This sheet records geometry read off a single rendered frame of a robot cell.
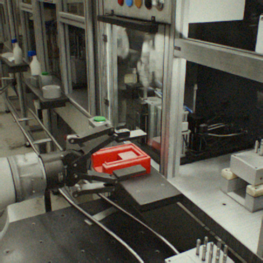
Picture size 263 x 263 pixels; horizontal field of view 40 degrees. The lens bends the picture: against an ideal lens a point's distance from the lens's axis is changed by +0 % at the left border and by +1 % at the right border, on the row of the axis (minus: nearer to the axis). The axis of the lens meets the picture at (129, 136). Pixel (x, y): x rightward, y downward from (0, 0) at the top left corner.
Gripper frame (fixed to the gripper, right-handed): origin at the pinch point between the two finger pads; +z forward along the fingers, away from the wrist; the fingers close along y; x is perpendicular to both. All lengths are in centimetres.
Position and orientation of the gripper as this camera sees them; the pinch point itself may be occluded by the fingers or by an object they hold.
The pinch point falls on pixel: (132, 153)
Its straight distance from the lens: 80.3
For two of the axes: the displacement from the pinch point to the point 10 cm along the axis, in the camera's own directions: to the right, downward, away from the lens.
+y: 0.0, -9.2, -3.9
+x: -4.5, -3.5, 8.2
